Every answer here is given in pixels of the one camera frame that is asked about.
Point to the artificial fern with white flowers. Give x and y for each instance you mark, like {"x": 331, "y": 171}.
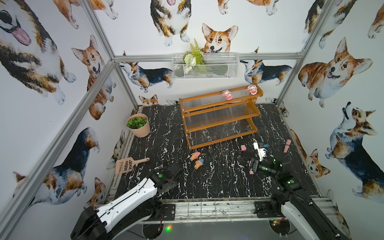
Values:
{"x": 192, "y": 58}

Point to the purple spatula with pink handle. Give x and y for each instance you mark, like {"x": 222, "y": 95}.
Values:
{"x": 287, "y": 146}

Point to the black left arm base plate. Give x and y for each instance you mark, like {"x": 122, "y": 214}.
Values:
{"x": 166, "y": 212}

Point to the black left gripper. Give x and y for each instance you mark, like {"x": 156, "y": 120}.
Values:
{"x": 174, "y": 169}

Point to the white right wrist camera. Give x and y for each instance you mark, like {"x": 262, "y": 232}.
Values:
{"x": 261, "y": 149}

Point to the white wire wall basket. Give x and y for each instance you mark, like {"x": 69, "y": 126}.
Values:
{"x": 217, "y": 66}

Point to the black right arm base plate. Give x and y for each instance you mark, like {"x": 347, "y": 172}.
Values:
{"x": 268, "y": 209}

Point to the orange wooden two-tier shelf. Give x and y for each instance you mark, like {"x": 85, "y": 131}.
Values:
{"x": 210, "y": 119}

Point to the pink pot with green succulent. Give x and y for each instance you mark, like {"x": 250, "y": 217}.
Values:
{"x": 139, "y": 125}

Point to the blue pink ice cream toy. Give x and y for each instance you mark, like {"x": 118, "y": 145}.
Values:
{"x": 199, "y": 163}

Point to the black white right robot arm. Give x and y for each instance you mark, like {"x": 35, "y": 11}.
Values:
{"x": 293, "y": 203}

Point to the pink ice cream cone toy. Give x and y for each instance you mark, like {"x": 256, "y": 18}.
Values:
{"x": 195, "y": 156}

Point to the pink white bunny doll figure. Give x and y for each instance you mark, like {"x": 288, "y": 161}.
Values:
{"x": 253, "y": 89}

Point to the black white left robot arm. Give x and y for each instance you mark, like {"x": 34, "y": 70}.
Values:
{"x": 139, "y": 204}

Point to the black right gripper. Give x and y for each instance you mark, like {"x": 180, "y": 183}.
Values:
{"x": 254, "y": 164}

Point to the beige slotted scoop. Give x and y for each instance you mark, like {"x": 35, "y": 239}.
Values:
{"x": 127, "y": 165}

